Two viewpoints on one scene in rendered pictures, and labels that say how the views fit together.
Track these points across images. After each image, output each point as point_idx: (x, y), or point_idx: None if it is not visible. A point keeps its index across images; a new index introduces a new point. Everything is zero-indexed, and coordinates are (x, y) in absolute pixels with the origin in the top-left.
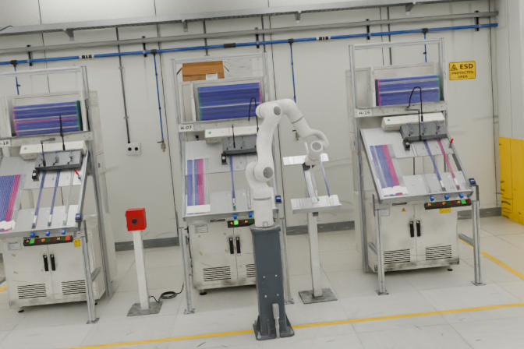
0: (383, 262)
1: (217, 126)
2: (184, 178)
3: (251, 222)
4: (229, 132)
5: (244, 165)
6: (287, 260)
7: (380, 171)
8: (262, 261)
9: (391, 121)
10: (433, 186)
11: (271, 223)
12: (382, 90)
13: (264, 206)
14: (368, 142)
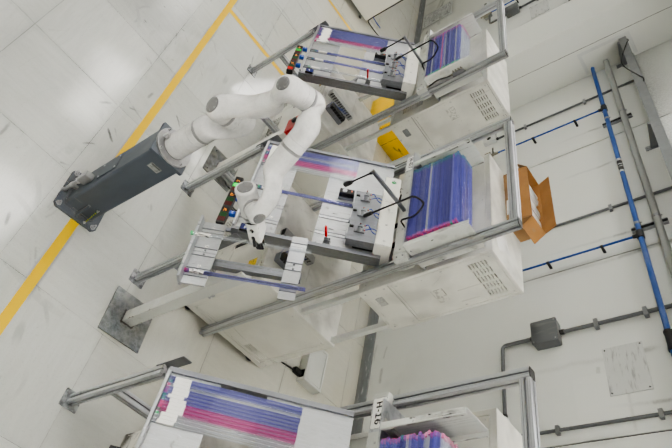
0: (97, 391)
1: (405, 194)
2: (328, 153)
3: (227, 198)
4: (388, 202)
5: (327, 215)
6: (174, 260)
7: (231, 396)
8: (135, 147)
9: None
10: None
11: (167, 146)
12: (411, 442)
13: (185, 126)
14: (315, 413)
